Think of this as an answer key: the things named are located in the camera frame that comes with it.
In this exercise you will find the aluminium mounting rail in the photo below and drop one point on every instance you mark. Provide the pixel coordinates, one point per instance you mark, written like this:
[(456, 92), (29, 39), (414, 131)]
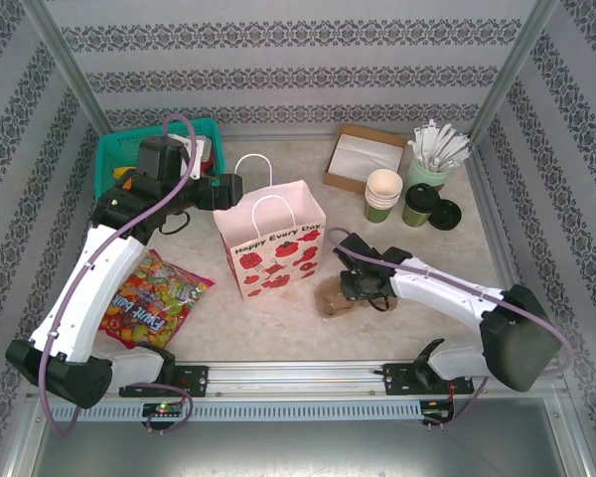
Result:
[(288, 377)]

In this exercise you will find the brown pulp cup carrier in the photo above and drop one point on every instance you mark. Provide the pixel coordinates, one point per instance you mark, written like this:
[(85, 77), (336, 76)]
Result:
[(330, 303)]

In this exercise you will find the grey metal sheet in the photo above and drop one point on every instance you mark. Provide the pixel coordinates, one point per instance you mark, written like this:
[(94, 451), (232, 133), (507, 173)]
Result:
[(298, 447)]

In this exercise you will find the aluminium frame post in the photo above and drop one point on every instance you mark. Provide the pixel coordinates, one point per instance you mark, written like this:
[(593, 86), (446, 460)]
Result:
[(62, 54), (516, 54)]

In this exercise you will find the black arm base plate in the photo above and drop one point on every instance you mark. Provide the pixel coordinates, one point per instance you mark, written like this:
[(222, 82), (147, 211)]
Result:
[(196, 380), (395, 380)]

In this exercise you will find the orange toy fruit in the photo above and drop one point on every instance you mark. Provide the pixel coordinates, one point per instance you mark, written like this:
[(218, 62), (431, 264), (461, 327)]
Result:
[(125, 184)]

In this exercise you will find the small circuit board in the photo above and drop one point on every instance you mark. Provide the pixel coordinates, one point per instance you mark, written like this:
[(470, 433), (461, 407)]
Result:
[(437, 410), (164, 408)]

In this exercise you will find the brown cardboard napkin box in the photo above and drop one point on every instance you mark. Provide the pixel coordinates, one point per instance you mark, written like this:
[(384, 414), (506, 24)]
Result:
[(342, 185)]

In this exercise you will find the teal plastic basket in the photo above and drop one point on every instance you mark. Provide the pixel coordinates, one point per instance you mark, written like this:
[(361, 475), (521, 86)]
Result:
[(119, 144)]

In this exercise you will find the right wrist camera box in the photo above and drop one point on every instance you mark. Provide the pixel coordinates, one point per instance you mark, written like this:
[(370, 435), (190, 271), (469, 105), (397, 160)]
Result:
[(355, 248)]

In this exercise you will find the pink dragon fruit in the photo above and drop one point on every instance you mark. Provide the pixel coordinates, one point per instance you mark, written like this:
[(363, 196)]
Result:
[(207, 156)]

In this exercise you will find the colourful fruit candy bag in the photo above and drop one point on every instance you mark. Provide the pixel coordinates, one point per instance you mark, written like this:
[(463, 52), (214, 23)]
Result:
[(154, 303)]

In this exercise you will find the white paper napkins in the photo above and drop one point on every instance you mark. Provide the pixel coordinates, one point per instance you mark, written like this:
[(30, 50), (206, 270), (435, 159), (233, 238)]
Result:
[(362, 156)]

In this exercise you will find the white wrapped straw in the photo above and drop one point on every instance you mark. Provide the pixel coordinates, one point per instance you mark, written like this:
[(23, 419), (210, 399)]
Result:
[(414, 151), (459, 161), (457, 149), (422, 144), (444, 144), (433, 139)]

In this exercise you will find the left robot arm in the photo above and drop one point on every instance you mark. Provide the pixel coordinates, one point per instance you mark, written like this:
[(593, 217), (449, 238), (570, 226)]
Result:
[(94, 288)]

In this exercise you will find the black plastic cup lid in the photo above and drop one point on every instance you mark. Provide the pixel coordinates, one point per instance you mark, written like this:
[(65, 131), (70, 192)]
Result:
[(448, 216), (422, 195)]

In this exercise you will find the aluminium back rail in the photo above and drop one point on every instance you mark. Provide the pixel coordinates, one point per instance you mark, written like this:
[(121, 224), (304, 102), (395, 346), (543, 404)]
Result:
[(288, 137)]

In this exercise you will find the yellow banana bunch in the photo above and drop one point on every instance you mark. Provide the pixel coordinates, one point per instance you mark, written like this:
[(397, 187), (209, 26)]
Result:
[(121, 172)]

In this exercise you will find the green paper coffee cup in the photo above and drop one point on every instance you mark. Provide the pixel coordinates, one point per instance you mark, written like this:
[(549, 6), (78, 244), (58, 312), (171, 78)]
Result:
[(416, 216)]

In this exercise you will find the mint green holder cup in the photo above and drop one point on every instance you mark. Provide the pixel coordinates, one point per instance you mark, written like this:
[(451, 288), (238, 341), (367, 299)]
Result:
[(424, 175)]

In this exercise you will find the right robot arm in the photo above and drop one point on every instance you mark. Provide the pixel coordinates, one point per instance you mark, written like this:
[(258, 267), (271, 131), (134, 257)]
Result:
[(442, 293)]

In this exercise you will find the stack of green paper cups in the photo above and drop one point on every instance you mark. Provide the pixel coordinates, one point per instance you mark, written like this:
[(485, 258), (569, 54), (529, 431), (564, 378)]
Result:
[(383, 181)]

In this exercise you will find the white red-printed paper bag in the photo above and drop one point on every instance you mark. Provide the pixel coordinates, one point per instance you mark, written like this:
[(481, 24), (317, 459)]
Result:
[(278, 208)]

